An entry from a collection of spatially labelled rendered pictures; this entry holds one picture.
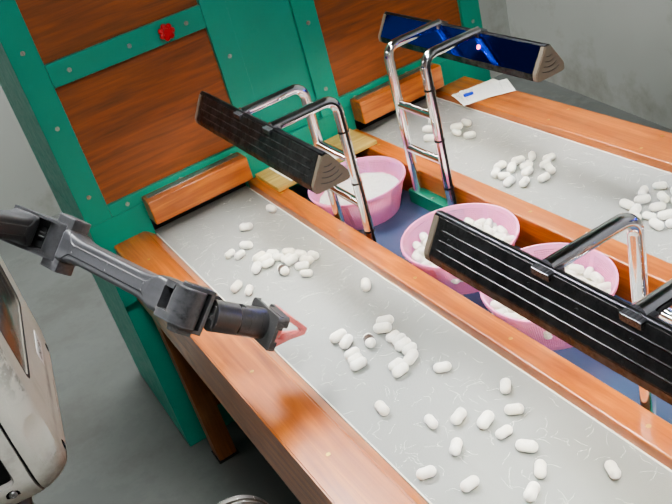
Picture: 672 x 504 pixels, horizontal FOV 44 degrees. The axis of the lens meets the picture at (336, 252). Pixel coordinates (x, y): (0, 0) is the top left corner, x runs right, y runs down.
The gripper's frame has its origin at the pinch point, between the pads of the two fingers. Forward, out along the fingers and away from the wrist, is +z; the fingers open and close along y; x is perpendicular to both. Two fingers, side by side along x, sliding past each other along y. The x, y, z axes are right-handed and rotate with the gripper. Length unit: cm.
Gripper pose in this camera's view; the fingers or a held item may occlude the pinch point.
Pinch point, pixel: (301, 329)
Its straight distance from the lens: 154.9
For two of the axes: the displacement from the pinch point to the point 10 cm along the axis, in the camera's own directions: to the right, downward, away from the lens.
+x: -3.5, 9.2, 1.7
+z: 7.9, 1.9, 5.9
